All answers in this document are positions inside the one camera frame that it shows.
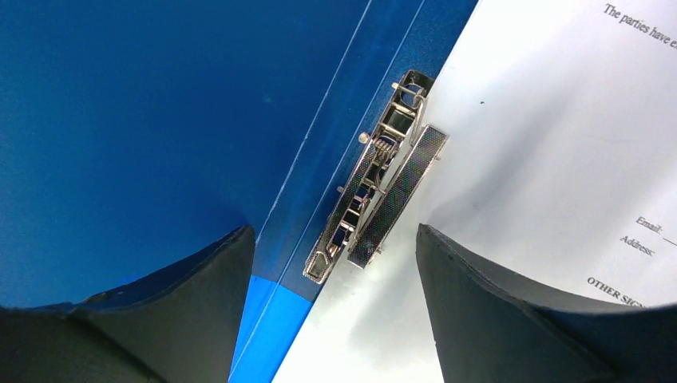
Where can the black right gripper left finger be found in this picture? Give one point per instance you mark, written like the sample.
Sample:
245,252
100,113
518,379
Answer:
177,324

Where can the blue plastic folder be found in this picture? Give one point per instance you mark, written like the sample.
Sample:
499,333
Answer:
135,133

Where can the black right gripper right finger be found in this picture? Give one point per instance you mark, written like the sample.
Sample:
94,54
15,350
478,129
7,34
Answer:
491,324

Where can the metal folder clip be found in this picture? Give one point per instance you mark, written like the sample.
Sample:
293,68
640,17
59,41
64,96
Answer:
396,156

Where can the white paper sheet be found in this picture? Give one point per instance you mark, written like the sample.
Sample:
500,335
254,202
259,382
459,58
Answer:
559,164

